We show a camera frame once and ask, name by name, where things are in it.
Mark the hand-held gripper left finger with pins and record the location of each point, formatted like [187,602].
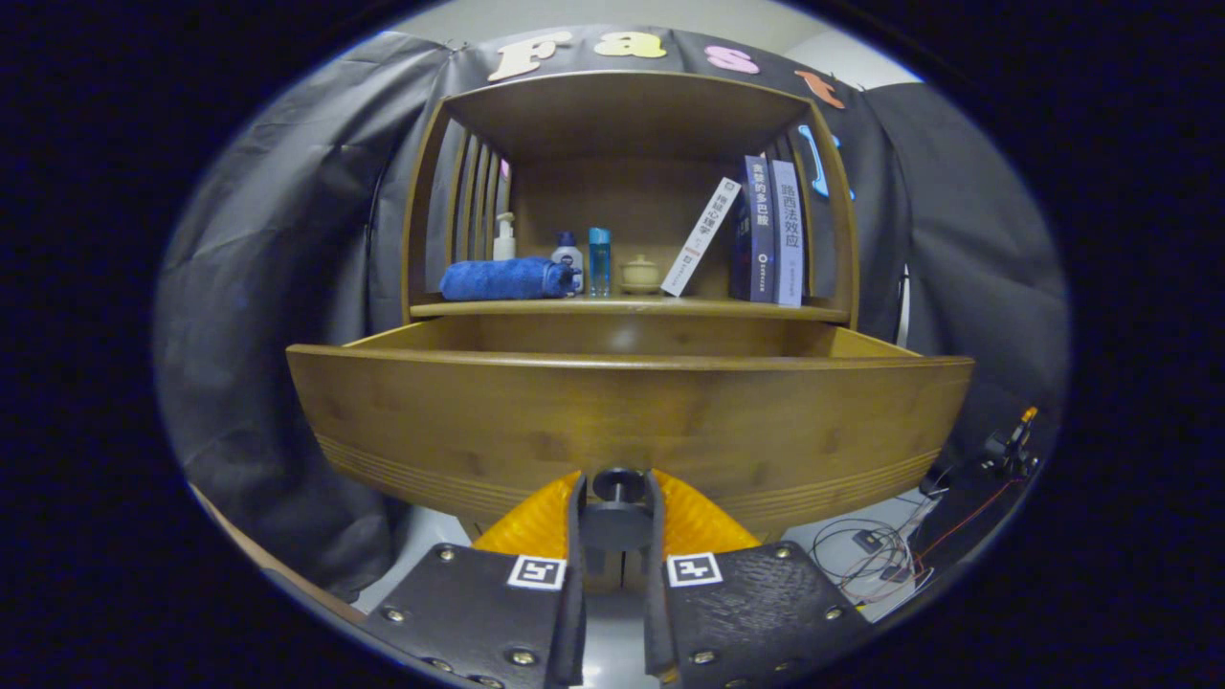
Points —
[488,612]

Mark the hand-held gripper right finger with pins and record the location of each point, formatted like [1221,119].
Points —
[756,612]

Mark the wooden drawer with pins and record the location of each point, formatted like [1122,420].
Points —
[574,411]

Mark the wooden cabinet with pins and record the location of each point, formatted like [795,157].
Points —
[612,191]

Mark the small black box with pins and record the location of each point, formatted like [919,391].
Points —
[867,540]

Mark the beige curved object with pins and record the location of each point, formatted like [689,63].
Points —
[316,598]

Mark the rolled blue towel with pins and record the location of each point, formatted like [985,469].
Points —
[502,279]

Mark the beige lidded ceramic cup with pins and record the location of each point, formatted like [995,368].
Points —
[639,276]

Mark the white bottle blue cap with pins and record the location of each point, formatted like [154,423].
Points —
[567,256]

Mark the clear blue bottle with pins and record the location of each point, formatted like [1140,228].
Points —
[599,263]

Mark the white pump bottle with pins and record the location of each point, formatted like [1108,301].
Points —
[504,244]

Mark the white book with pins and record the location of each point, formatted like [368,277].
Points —
[701,237]

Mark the light purple book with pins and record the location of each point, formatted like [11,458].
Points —
[789,234]

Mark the dark blue book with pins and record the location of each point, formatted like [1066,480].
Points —
[756,230]

